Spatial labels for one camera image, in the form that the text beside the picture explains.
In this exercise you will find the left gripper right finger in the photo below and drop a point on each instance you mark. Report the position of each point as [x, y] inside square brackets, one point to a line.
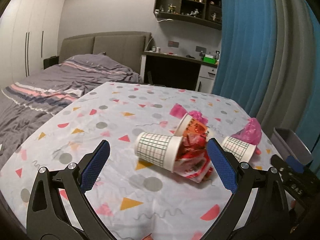
[257, 208]

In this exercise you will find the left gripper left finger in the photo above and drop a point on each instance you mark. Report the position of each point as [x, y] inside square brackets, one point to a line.
[46, 215]

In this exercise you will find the red snack wrapper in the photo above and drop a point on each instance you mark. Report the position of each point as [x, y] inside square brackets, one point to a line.
[192, 160]

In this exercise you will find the orange apple paper cup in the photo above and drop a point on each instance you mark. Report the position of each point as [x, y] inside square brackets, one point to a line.
[188, 124]

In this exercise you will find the green grid paper cup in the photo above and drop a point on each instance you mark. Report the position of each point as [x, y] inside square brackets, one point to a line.
[160, 150]

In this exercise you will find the pink knotted plastic bag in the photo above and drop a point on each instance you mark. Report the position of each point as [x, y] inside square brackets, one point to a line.
[179, 111]

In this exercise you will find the grey plastic trash bin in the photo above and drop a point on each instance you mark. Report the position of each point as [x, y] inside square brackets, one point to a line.
[288, 144]

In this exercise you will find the patterned white table cloth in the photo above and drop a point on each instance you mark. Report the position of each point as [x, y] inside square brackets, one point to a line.
[133, 198]

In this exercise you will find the grey curtain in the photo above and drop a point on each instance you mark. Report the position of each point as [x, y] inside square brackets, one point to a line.
[290, 82]

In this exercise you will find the grey striped duvet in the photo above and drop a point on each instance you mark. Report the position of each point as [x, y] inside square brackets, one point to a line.
[55, 87]

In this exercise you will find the black bedside table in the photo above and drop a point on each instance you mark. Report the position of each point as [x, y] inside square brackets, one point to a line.
[51, 61]

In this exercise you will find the dark desk with drawers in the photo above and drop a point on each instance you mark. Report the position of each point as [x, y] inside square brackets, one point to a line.
[180, 72]

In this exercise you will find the green box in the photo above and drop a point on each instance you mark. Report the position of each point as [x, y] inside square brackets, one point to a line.
[209, 59]

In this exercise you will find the grey upholstered headboard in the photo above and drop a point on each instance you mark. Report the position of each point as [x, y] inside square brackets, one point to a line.
[125, 47]

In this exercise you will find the white wardrobe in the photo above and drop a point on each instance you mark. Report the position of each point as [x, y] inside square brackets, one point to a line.
[29, 34]

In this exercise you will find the blue curtain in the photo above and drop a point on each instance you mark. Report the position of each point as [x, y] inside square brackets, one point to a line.
[249, 33]

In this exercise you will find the dark wall shelf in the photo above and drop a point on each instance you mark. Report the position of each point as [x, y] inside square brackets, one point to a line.
[207, 13]

